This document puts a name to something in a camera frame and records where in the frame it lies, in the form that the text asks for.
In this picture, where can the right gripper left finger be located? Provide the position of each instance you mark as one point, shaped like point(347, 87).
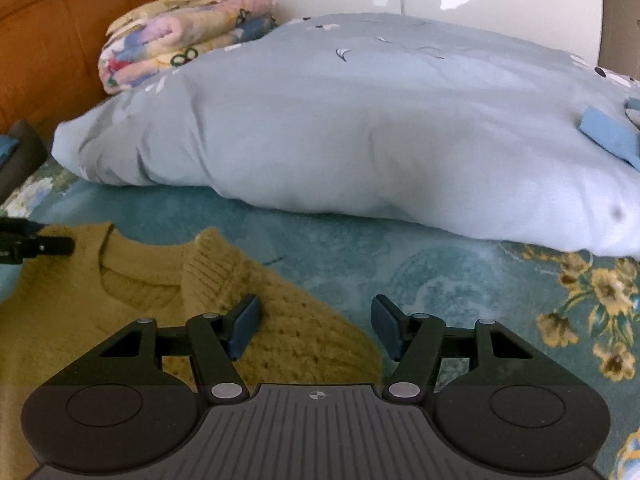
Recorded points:
point(217, 341)

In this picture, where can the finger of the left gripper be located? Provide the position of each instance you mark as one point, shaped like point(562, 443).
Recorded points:
point(45, 245)

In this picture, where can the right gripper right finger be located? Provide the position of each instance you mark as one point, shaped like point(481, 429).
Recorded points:
point(414, 343)

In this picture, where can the mustard yellow knit sweater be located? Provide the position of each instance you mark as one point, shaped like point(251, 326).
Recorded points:
point(63, 306)

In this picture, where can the dark grey bolster pillow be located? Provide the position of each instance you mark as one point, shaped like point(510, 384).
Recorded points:
point(26, 155)

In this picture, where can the blue pillow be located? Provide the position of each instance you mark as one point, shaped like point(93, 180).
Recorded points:
point(8, 145)

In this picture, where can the teal floral bed sheet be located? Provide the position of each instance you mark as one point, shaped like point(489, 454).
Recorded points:
point(581, 310)

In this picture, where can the orange wooden headboard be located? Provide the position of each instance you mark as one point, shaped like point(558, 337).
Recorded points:
point(49, 58)

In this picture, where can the light blue folded duvet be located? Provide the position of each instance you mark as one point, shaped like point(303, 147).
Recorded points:
point(381, 116)

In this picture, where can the colourful folded floral blanket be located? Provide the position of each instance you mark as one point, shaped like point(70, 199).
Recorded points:
point(165, 34)

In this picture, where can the bright blue fleece jacket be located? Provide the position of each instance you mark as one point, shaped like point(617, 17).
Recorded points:
point(620, 139)

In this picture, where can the beige room door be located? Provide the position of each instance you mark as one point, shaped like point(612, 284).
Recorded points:
point(619, 49)

